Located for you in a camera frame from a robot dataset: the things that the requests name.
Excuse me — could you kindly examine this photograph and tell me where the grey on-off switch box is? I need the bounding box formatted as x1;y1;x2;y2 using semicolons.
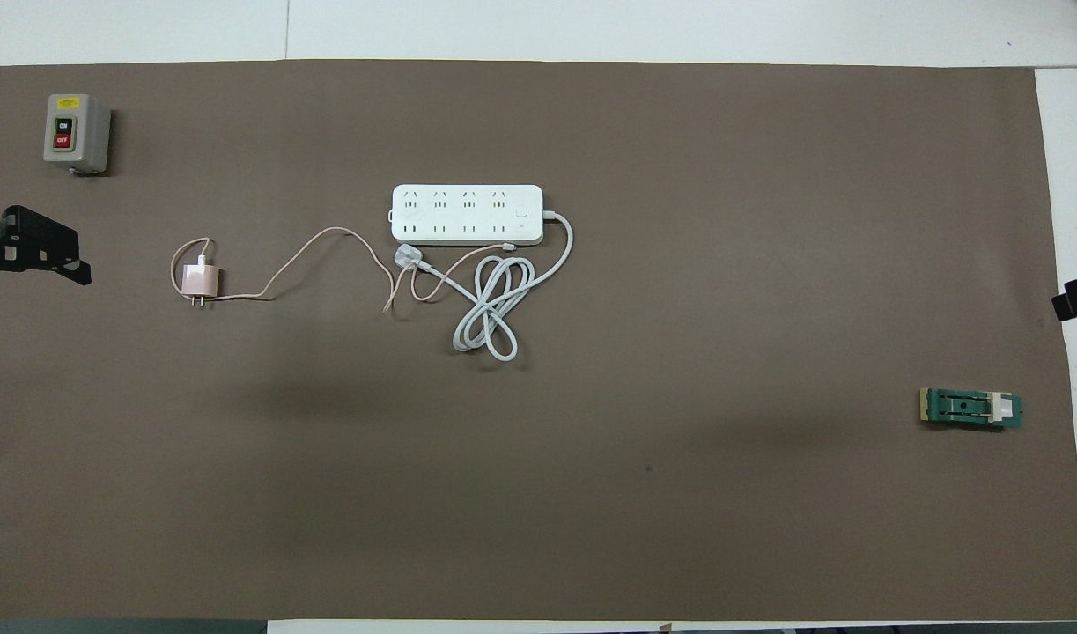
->
43;93;113;175

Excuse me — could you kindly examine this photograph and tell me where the brown table mat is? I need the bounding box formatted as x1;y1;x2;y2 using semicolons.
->
0;58;1077;622

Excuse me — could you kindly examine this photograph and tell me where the white power strip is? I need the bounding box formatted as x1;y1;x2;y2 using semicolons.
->
390;183;545;247

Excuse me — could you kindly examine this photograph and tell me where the pink charger plug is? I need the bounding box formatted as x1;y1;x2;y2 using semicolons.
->
179;255;221;309

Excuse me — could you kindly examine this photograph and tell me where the green knife switch board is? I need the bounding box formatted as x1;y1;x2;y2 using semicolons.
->
919;387;1025;431

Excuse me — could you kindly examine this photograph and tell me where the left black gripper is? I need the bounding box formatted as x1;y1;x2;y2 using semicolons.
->
0;204;92;314

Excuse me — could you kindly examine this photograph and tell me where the pink charger cable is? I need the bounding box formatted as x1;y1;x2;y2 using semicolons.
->
169;226;516;314

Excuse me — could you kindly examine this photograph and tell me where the white power strip cord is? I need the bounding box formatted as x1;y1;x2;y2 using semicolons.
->
393;210;575;363

